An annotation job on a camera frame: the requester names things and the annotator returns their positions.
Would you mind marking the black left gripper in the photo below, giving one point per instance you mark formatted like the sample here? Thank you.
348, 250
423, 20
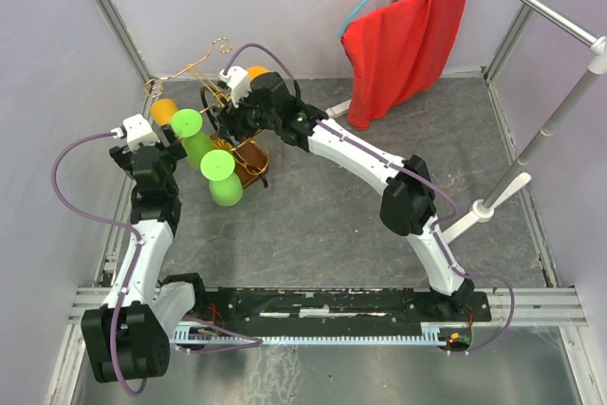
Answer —
174, 151

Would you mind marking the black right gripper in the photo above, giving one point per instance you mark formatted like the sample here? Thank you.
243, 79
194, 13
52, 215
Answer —
229, 118

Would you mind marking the orange plastic goblet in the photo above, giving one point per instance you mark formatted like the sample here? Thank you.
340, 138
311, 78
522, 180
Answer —
162, 111
256, 71

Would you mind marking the gold wire wine glass rack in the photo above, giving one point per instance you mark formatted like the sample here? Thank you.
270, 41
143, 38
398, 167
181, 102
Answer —
252, 159

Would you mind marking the green plastic goblet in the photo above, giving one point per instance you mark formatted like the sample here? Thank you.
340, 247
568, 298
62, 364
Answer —
187, 124
218, 167

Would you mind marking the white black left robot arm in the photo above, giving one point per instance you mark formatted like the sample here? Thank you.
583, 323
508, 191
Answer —
127, 337

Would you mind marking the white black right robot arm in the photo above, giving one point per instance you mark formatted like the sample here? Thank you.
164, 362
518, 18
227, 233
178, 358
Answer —
297, 122

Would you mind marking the red cloth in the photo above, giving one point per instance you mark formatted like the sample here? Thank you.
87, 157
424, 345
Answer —
397, 52

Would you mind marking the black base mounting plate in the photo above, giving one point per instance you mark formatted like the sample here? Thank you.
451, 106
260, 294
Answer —
256, 311

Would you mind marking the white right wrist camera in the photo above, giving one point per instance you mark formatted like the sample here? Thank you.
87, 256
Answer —
237, 79

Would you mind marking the white cable duct rail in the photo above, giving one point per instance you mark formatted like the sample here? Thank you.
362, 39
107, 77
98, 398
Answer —
192, 336

